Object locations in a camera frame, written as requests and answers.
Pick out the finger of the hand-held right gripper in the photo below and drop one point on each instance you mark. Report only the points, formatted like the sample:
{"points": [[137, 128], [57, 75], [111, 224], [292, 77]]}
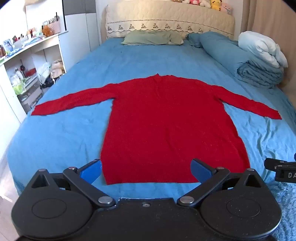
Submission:
{"points": [[271, 164]]}

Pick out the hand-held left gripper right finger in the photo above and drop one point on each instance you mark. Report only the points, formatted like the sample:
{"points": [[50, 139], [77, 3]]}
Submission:
{"points": [[200, 171]]}

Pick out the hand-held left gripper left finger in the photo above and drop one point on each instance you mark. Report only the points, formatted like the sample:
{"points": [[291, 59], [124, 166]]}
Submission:
{"points": [[92, 172]]}

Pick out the red sweater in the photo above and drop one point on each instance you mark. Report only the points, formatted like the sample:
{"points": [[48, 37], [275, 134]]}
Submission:
{"points": [[168, 120]]}

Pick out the blue shaggy rug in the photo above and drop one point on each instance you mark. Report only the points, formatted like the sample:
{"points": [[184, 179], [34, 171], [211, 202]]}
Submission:
{"points": [[285, 208]]}

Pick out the bed with blue sheet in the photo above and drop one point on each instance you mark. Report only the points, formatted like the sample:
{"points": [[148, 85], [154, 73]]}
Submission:
{"points": [[76, 76]]}

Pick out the folded blue duvet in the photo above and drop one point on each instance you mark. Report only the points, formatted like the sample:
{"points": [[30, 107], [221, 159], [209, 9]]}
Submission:
{"points": [[245, 62]]}

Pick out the beige cloth bag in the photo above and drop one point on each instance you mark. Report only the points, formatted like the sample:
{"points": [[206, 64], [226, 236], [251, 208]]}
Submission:
{"points": [[56, 68]]}

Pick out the white plastic bag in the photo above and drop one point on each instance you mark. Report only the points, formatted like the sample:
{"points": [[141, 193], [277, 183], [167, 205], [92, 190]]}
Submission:
{"points": [[44, 72]]}

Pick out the green plastic bag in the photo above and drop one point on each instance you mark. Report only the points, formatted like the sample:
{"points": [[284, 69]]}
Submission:
{"points": [[19, 87]]}

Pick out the white duvet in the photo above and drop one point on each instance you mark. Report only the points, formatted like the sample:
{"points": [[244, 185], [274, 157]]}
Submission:
{"points": [[261, 47]]}

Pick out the blue pillow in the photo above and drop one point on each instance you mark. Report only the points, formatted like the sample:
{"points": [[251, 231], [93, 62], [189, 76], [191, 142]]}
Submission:
{"points": [[193, 39]]}

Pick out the white shelf unit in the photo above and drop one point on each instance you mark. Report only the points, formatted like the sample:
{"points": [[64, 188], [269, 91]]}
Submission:
{"points": [[44, 49]]}

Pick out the white wardrobe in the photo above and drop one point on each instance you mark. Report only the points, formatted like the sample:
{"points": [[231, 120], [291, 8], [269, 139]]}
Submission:
{"points": [[81, 34]]}

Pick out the green pillow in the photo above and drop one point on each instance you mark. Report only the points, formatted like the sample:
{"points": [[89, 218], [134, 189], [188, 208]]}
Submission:
{"points": [[150, 38]]}

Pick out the beige curtain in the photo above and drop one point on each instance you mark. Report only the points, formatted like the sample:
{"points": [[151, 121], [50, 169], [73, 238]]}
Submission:
{"points": [[268, 16]]}

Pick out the orange plush toy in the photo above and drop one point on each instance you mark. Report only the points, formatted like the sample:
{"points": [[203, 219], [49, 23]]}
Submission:
{"points": [[47, 30]]}

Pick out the pink basket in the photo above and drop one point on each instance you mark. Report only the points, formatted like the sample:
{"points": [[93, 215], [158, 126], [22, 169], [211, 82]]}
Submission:
{"points": [[55, 26]]}

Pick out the cream quilted headboard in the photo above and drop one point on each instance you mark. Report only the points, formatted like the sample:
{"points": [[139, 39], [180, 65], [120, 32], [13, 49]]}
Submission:
{"points": [[171, 19]]}

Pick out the pale pink plush toy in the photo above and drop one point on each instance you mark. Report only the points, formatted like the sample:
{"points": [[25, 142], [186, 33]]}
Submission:
{"points": [[226, 8]]}

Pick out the yellow plush toy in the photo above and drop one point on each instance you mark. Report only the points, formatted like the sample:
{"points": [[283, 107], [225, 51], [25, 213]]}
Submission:
{"points": [[215, 5]]}

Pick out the brown plush toy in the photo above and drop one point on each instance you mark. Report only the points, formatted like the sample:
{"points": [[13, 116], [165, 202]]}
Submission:
{"points": [[177, 1]]}

